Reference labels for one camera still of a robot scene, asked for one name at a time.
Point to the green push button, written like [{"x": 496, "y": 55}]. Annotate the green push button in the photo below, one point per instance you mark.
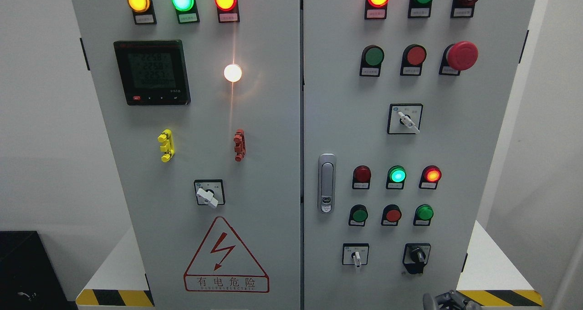
[
  {"x": 372, "y": 58},
  {"x": 358, "y": 215}
]

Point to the green lit indicator middle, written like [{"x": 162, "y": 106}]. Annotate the green lit indicator middle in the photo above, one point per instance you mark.
[{"x": 396, "y": 177}]

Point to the red electrical hazard warning sticker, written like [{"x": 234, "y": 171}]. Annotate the red electrical hazard warning sticker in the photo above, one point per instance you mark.
[{"x": 223, "y": 263}]

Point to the right grey cabinet door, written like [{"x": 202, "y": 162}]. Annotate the right grey cabinet door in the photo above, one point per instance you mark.
[{"x": 347, "y": 115}]

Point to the red push button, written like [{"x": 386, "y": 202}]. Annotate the red push button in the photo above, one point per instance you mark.
[
  {"x": 413, "y": 58},
  {"x": 391, "y": 215}
]

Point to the red push button upper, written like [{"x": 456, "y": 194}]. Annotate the red push button upper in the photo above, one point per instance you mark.
[{"x": 413, "y": 58}]

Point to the white handle selector switch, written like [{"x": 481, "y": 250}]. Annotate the white handle selector switch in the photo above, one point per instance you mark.
[
  {"x": 404, "y": 118},
  {"x": 209, "y": 192}
]

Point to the left grey cabinet door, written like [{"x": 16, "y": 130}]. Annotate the left grey cabinet door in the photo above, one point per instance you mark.
[{"x": 262, "y": 192}]

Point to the grey cabinet door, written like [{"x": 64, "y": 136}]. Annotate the grey cabinet door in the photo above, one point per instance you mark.
[
  {"x": 347, "y": 115},
  {"x": 262, "y": 192}
]

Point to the red lit indicator top left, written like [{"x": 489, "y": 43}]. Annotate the red lit indicator top left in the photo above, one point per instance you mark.
[{"x": 228, "y": 10}]

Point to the black digital power meter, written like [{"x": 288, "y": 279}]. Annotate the black digital power meter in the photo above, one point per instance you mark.
[{"x": 153, "y": 73}]

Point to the yellow indicator light top left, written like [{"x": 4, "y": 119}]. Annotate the yellow indicator light top left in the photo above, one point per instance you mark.
[{"x": 143, "y": 12}]

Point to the green push button upper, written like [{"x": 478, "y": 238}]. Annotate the green push button upper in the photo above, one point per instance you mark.
[{"x": 372, "y": 58}]

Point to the small white selector switch lower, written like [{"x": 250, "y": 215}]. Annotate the small white selector switch lower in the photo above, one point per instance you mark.
[{"x": 355, "y": 254}]

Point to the green lit indicator top left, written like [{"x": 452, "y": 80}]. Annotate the green lit indicator top left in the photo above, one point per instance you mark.
[{"x": 186, "y": 11}]

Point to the red push button lower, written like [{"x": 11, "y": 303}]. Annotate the red push button lower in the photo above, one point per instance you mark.
[{"x": 391, "y": 215}]

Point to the green indicator lower right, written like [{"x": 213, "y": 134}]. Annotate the green indicator lower right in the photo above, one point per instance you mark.
[{"x": 423, "y": 215}]

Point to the red emergency stop mushroom button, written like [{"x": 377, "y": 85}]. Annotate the red emergency stop mushroom button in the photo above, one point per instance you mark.
[{"x": 458, "y": 57}]

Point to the green indicator top right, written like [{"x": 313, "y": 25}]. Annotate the green indicator top right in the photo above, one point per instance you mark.
[{"x": 419, "y": 8}]

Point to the red indicator middle right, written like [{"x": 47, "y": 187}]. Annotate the red indicator middle right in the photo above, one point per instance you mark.
[{"x": 430, "y": 177}]

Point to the white handle selector switch upper right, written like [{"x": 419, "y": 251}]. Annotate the white handle selector switch upper right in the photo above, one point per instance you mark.
[{"x": 404, "y": 118}]

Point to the white handle selector switch left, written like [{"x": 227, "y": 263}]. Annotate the white handle selector switch left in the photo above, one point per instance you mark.
[{"x": 209, "y": 192}]

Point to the red lit indicator top right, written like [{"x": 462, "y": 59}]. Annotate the red lit indicator top right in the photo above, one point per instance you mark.
[{"x": 376, "y": 9}]

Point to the red lit indicator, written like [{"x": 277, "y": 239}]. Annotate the red lit indicator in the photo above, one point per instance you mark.
[
  {"x": 376, "y": 9},
  {"x": 228, "y": 10}
]

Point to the black rotary knob switch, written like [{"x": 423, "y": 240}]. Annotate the black rotary knob switch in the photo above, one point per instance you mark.
[{"x": 415, "y": 257}]

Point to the dark red indicator middle left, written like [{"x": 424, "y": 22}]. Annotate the dark red indicator middle left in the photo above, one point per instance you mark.
[{"x": 361, "y": 177}]

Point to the white lit indicator lamp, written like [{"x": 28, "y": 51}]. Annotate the white lit indicator lamp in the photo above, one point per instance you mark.
[{"x": 232, "y": 73}]

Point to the green lit indicator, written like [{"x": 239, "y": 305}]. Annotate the green lit indicator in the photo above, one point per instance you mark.
[
  {"x": 186, "y": 11},
  {"x": 396, "y": 177}
]

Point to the white platform with hazard stripes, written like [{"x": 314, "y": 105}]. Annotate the white platform with hazard stripes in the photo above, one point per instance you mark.
[{"x": 489, "y": 278}]

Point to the green push button lower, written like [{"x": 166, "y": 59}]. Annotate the green push button lower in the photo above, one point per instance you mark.
[{"x": 358, "y": 215}]

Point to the silver door lock handle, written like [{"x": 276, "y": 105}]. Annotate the silver door lock handle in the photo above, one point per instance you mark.
[{"x": 327, "y": 163}]

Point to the black box bottom left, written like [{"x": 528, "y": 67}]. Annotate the black box bottom left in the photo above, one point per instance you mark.
[{"x": 27, "y": 278}]

